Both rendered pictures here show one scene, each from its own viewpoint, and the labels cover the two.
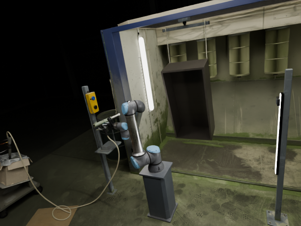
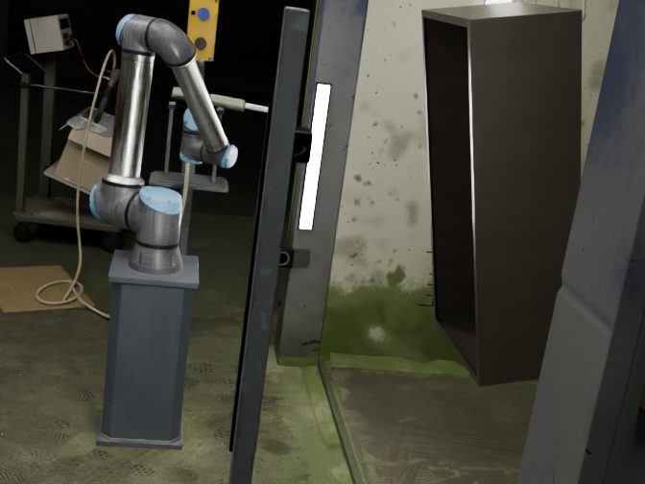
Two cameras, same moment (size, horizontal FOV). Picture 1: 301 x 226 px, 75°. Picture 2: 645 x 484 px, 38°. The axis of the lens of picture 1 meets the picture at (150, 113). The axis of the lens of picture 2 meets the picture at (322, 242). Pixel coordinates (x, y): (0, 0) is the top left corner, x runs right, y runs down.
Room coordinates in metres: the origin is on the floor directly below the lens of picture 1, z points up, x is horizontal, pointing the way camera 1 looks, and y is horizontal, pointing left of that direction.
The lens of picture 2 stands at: (0.46, -2.84, 1.73)
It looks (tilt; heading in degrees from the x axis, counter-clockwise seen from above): 16 degrees down; 52
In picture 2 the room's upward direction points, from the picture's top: 8 degrees clockwise
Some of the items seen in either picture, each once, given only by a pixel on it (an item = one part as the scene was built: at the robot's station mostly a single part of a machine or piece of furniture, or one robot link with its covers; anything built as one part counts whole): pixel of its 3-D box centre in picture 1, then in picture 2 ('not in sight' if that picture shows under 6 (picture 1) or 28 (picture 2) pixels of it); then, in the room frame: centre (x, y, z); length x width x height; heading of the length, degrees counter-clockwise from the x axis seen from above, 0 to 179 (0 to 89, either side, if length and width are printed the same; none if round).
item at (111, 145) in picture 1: (106, 136); (192, 143); (2.41, 0.62, 0.95); 0.26 x 0.15 x 0.32; 152
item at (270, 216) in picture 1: (277, 219); not in sight; (1.60, -1.19, 0.01); 0.20 x 0.20 x 0.01; 62
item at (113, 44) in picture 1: (125, 108); (327, 111); (2.90, 0.37, 1.14); 0.18 x 0.18 x 2.29; 62
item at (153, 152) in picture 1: (153, 154); (157, 214); (1.97, 0.04, 0.83); 0.17 x 0.15 x 0.18; 115
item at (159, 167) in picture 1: (155, 164); (156, 252); (1.97, 0.03, 0.69); 0.19 x 0.19 x 0.10
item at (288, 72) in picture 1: (282, 154); (252, 374); (1.60, -1.19, 0.82); 0.05 x 0.05 x 1.64; 62
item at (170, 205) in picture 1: (159, 189); (148, 349); (1.97, 0.03, 0.32); 0.31 x 0.31 x 0.64; 62
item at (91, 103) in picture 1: (92, 102); (202, 28); (2.45, 0.72, 1.42); 0.12 x 0.06 x 0.26; 152
